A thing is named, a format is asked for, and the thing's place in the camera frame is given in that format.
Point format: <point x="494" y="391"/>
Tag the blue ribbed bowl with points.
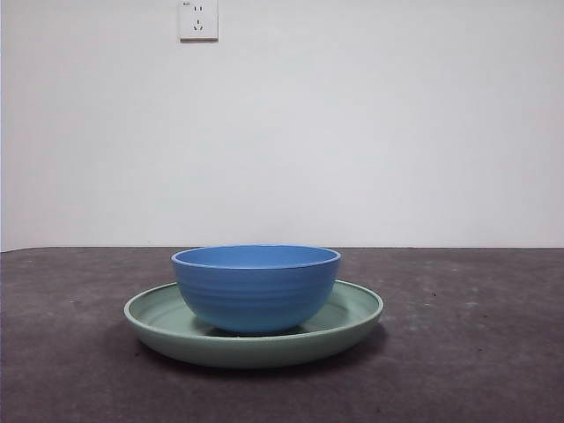
<point x="255" y="299"/>

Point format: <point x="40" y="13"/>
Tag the pale green round plate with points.
<point x="247" y="350"/>

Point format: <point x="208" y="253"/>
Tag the white wall socket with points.
<point x="198" y="22"/>

